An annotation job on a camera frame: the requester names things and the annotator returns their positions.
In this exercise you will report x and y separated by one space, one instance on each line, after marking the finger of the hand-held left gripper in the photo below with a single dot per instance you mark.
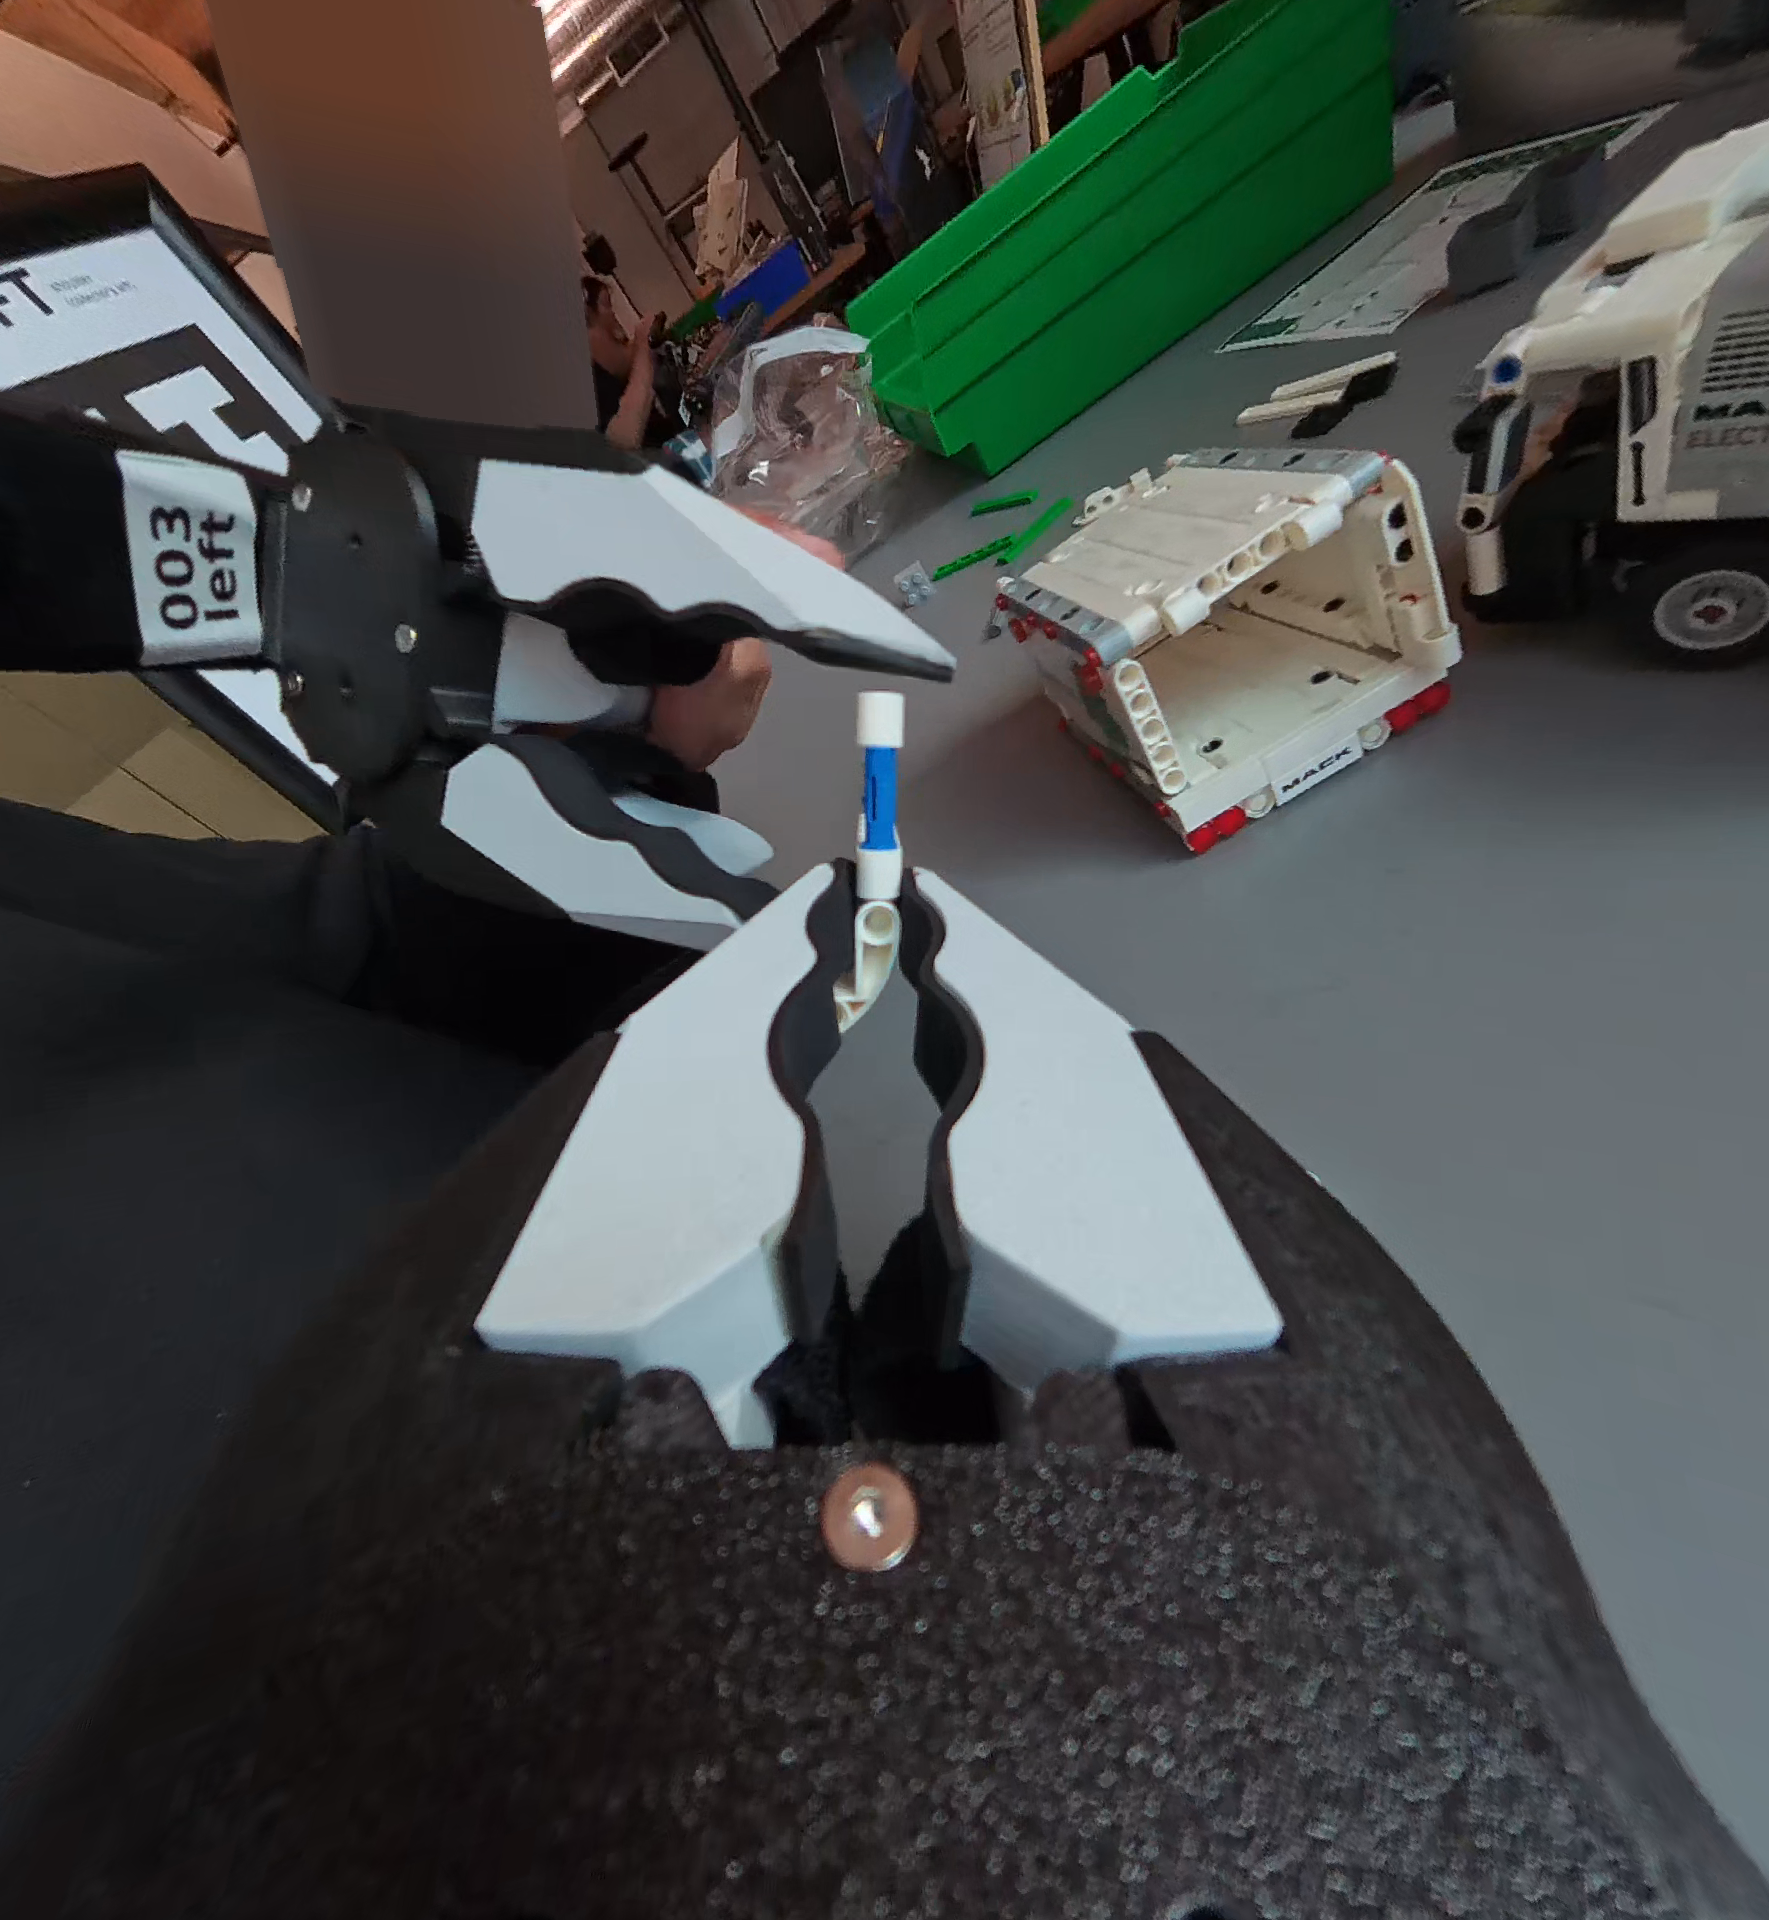
675 540
555 840

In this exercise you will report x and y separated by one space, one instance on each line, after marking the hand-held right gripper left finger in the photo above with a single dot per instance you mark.
644 1185

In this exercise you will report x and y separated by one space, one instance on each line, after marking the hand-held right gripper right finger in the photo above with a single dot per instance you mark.
1108 1185

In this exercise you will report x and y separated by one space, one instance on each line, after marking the white lego beam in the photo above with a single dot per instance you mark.
868 944

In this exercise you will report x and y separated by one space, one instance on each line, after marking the lego truck chassis with cab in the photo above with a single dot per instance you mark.
1694 375

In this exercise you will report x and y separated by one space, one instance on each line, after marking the light grey lego brick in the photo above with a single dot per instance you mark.
914 585

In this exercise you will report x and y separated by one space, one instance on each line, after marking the green lego tile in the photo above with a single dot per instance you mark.
1002 502
1038 528

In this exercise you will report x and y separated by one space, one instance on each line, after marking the white lego garbage container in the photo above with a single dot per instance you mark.
1244 631

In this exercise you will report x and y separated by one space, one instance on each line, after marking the long white lego tile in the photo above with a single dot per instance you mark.
1310 385
1266 412

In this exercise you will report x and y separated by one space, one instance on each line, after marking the lego sticker sheet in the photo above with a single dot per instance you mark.
1424 241

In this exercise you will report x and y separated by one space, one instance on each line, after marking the small grey lego bin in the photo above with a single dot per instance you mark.
1493 248
1571 188

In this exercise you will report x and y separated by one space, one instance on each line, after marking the person's left hand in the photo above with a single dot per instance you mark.
720 706

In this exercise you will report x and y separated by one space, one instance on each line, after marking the clear plastic bag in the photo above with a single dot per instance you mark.
810 434

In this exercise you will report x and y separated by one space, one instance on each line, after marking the framed marker sign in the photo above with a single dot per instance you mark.
43 300

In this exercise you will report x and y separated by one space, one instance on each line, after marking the person's black clothing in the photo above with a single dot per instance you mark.
149 1351

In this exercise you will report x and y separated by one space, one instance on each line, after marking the green plastic bin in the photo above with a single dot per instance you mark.
1198 314
1123 150

